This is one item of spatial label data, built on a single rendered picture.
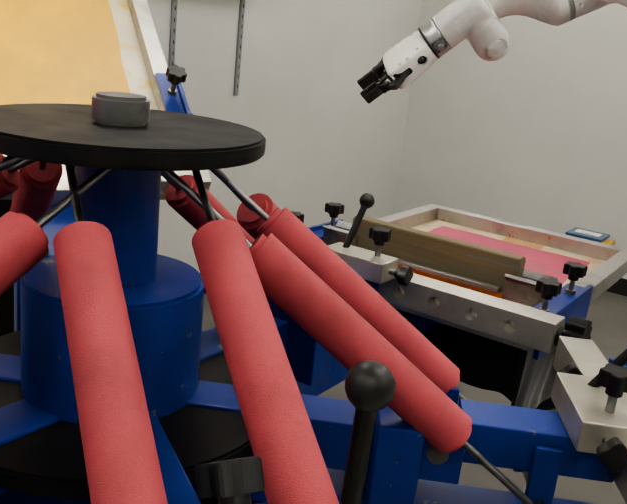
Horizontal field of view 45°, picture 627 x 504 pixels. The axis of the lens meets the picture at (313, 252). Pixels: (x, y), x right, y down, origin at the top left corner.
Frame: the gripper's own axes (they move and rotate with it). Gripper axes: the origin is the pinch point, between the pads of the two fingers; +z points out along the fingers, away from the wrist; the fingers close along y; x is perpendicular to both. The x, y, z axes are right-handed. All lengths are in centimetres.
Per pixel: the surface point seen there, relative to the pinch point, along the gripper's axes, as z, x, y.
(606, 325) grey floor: 13, -285, 153
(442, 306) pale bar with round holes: 4, -15, -54
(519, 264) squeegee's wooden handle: -7.1, -30.9, -37.1
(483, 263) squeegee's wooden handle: -1.1, -29.2, -33.4
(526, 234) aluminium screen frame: -5, -68, 11
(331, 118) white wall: 84, -138, 279
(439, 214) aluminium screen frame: 13, -59, 27
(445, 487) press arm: 6, -3, -94
